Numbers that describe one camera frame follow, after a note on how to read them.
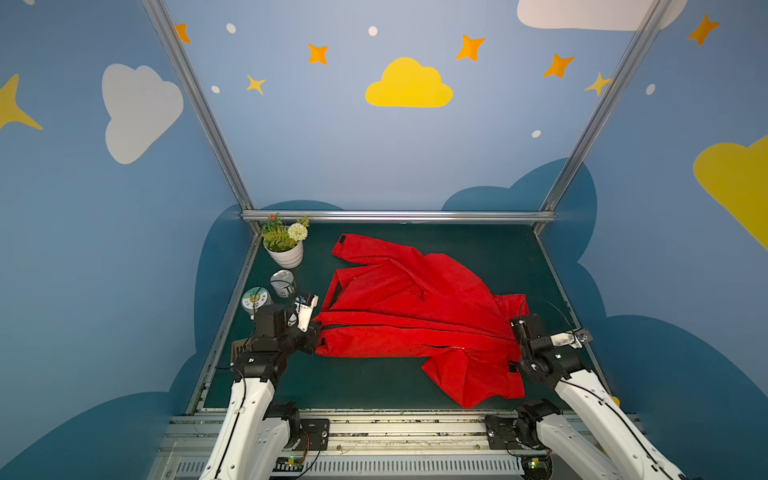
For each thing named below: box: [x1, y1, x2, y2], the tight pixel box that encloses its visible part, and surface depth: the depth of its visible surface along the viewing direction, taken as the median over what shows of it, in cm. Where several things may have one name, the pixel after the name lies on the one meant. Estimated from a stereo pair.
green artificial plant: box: [260, 213, 310, 251], surface depth 100 cm
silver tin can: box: [270, 269, 296, 298], surface depth 100 cm
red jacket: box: [314, 233, 530, 408], surface depth 88 cm
